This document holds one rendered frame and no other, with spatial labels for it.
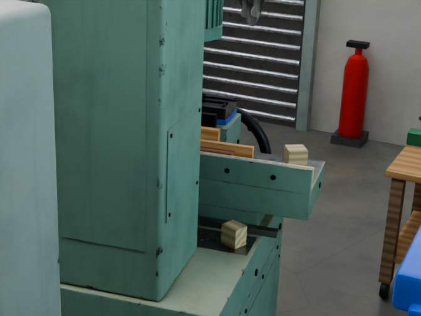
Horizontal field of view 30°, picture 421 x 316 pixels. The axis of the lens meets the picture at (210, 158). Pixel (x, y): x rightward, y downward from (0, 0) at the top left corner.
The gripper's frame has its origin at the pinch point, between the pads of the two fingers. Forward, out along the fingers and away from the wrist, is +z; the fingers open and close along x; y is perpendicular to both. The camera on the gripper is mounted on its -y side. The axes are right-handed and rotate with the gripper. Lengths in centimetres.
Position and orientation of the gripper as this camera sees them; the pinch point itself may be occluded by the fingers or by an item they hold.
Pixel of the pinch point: (253, 22)
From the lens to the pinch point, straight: 268.6
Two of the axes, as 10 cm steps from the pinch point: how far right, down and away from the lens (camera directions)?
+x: 8.8, 0.6, -4.6
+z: 0.6, 9.6, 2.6
